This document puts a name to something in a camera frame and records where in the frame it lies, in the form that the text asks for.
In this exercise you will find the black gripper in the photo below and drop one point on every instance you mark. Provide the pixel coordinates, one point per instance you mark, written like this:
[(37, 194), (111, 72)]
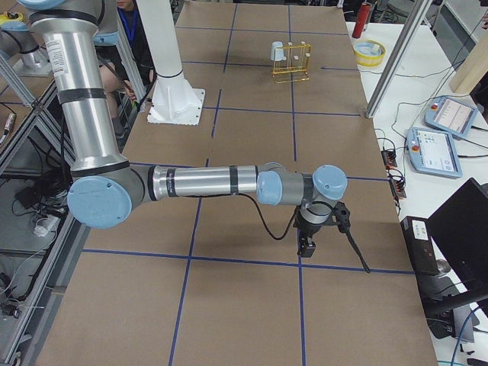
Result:
[(309, 230)]

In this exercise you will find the light blue plastic cup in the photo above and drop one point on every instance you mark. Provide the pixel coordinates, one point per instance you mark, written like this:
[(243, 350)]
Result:
[(277, 52)]

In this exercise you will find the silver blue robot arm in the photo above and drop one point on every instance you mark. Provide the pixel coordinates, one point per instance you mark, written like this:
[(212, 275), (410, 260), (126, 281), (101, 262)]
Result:
[(106, 188)]

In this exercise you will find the second robot arm grey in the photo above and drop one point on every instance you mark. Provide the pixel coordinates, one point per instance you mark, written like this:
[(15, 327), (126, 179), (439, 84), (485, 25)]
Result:
[(17, 39)]

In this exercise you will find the orange black connector strip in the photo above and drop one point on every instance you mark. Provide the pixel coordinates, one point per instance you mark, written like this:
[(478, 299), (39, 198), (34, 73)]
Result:
[(396, 177)]

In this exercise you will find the black desktop box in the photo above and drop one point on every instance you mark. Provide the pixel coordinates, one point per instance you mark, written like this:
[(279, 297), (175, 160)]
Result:
[(419, 246)]

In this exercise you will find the lower teach pendant tablet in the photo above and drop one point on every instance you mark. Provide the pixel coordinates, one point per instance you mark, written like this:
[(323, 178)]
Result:
[(433, 152)]

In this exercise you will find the teach pendant tablet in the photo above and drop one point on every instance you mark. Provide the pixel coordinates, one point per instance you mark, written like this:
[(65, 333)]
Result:
[(433, 152), (450, 115)]

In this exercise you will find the black computer monitor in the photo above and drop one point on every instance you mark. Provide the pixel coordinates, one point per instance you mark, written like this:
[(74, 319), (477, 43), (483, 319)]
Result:
[(459, 229)]

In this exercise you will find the upper teach pendant tablet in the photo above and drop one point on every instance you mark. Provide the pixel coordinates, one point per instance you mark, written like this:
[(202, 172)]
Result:
[(450, 115)]

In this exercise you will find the yellow white tape roll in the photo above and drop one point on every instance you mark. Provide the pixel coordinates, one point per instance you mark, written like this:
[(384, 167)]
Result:
[(369, 53)]

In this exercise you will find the red cylindrical bottle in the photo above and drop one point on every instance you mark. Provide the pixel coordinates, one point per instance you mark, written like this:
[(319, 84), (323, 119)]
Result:
[(360, 22)]

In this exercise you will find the wooden board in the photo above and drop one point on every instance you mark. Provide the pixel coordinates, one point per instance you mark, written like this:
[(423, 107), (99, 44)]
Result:
[(472, 70)]

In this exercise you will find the white power strip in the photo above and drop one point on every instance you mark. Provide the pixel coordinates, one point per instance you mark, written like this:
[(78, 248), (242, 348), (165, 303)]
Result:
[(44, 225)]

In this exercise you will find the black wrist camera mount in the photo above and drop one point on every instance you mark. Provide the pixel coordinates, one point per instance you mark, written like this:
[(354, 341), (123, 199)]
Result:
[(341, 217)]

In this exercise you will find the gold wire cup holder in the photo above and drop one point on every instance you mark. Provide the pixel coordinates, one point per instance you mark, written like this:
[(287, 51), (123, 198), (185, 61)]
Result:
[(296, 67)]

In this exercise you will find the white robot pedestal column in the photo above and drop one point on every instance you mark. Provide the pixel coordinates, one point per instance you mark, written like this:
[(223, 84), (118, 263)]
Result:
[(174, 101)]

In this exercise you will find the aluminium frame post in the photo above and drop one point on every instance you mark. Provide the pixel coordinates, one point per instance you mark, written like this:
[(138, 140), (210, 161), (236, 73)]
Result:
[(405, 38)]

